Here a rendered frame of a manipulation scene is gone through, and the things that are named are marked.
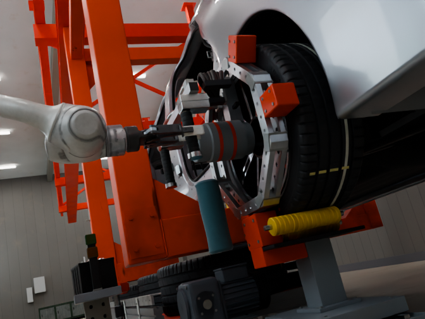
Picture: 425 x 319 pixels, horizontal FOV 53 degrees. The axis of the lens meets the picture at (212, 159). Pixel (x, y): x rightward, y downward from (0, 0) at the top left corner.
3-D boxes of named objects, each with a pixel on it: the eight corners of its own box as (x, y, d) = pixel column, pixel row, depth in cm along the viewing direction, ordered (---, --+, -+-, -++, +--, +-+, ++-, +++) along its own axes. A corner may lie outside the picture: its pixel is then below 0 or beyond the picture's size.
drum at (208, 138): (260, 149, 146) (250, 112, 149) (202, 157, 138) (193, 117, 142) (245, 162, 158) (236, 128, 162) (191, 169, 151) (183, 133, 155)
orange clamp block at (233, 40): (256, 62, 143) (257, 35, 140) (235, 64, 140) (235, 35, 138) (247, 61, 149) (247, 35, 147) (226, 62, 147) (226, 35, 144)
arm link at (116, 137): (107, 151, 114) (129, 149, 117) (102, 120, 117) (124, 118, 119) (105, 161, 123) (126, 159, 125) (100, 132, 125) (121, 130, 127)
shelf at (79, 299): (122, 293, 159) (121, 285, 159) (74, 304, 153) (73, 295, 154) (112, 296, 197) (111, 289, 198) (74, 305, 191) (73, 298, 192)
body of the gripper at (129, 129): (124, 156, 125) (155, 153, 128) (128, 146, 117) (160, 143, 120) (120, 133, 127) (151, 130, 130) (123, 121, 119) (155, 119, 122)
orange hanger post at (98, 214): (120, 283, 347) (80, 25, 411) (96, 288, 340) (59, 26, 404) (118, 284, 364) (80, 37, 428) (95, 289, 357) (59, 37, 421)
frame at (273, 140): (304, 191, 122) (258, 29, 137) (284, 195, 120) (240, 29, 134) (238, 225, 171) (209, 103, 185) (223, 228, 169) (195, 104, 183)
